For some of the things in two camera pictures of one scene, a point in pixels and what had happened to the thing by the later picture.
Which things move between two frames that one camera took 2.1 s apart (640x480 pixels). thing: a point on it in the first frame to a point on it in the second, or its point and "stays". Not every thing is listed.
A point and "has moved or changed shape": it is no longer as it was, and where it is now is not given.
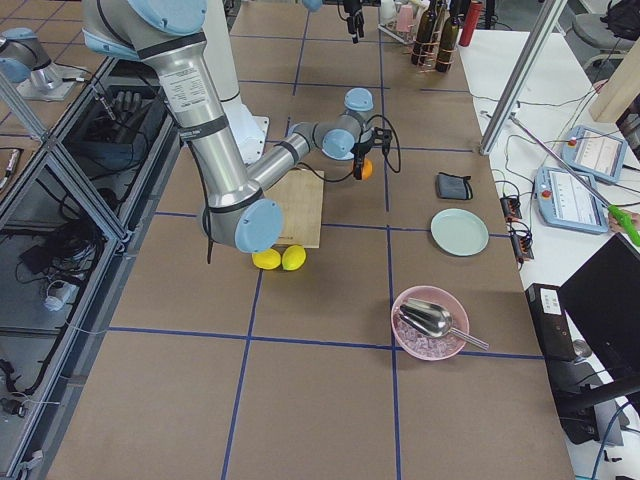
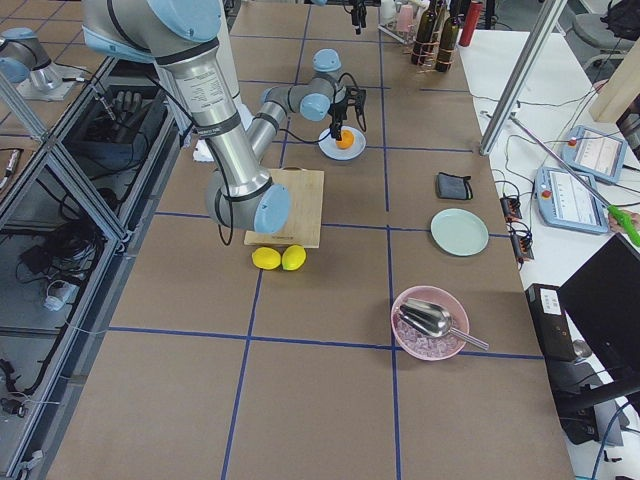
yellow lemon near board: x=293 y=257 stays
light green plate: x=459 y=232 stays
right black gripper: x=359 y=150 to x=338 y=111
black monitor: x=602 y=302 stays
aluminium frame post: x=522 y=73 stays
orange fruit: x=367 y=168 has moved or changed shape
